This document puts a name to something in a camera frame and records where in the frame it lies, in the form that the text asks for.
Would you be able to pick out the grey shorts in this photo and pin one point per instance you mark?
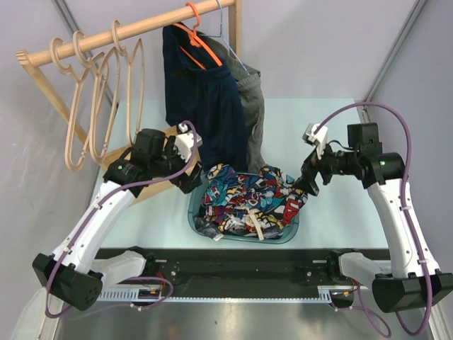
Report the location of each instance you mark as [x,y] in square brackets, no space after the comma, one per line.
[252,101]

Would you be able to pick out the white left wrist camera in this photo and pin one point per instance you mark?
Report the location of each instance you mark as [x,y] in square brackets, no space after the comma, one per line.
[185,141]

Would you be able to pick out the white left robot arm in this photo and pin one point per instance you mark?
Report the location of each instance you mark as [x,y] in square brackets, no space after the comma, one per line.
[70,272]

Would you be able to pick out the colourful comic print shorts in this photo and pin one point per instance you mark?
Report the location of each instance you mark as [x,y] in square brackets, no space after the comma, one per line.
[268,193]

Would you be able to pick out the teal plastic basket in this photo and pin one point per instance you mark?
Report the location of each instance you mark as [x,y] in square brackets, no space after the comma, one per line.
[287,233]

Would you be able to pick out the dark patterned shorts in basket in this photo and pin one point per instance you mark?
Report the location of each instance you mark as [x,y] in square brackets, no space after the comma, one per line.
[237,226]

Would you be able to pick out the navy blue shorts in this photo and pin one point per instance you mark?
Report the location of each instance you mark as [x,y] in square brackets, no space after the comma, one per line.
[205,93]

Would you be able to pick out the wooden clothes rack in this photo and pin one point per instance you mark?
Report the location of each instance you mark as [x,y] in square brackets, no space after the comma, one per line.
[108,42]

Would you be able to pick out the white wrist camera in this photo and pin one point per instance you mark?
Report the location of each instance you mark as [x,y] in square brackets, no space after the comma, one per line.
[185,141]
[316,136]

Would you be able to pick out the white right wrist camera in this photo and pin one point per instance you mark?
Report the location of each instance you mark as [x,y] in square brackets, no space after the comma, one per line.
[316,136]

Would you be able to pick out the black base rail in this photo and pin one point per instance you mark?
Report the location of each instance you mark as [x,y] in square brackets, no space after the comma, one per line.
[243,270]

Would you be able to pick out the light blue wire hanger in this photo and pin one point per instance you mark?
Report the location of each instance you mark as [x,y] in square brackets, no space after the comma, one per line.
[220,35]

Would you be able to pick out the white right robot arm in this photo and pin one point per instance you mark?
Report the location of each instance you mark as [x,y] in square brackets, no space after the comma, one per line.
[413,279]

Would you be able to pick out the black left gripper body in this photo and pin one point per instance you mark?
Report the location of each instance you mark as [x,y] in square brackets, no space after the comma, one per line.
[171,162]

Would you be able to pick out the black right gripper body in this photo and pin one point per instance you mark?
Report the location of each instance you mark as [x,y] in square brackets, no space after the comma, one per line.
[327,166]

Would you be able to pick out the white slotted cable duct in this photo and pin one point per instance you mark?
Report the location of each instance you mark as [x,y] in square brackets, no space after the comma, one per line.
[152,293]

